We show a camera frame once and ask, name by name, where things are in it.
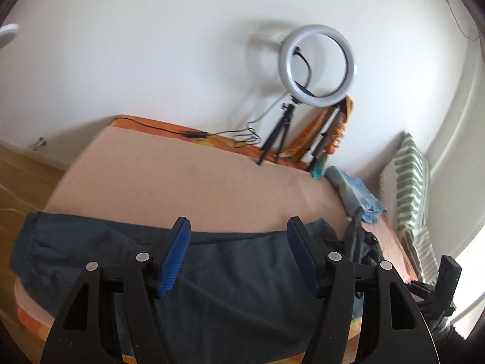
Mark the pink table mat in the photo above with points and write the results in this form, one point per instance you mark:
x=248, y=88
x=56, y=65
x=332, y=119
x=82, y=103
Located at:
x=189, y=182

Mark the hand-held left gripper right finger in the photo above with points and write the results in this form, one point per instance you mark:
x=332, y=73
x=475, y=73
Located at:
x=303, y=256

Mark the black tripod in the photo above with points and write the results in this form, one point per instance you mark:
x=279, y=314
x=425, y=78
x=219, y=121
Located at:
x=282, y=125

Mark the orange patterned scarf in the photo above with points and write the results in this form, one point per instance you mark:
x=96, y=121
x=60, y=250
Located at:
x=307, y=136

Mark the white round lamp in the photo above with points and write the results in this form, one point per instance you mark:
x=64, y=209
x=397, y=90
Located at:
x=7, y=35

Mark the green striped cushion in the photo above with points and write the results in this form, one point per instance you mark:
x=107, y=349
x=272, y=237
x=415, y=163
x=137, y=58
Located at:
x=411, y=182

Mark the person's right forearm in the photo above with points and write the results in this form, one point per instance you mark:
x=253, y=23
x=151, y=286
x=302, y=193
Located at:
x=451, y=328

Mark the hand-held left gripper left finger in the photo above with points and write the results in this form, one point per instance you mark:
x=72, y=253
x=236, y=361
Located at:
x=175, y=258

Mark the dark cloth pile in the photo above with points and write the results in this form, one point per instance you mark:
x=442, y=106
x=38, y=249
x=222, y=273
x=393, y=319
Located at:
x=363, y=242

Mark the folded blue jeans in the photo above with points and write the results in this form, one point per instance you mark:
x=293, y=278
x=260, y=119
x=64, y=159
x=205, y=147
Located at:
x=360, y=197

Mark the metal door stopper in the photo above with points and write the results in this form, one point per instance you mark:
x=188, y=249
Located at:
x=39, y=143

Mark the teal bottle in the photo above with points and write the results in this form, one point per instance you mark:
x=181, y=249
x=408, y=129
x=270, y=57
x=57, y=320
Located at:
x=318, y=169

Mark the dark blue pants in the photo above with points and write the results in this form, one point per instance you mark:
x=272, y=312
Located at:
x=235, y=273

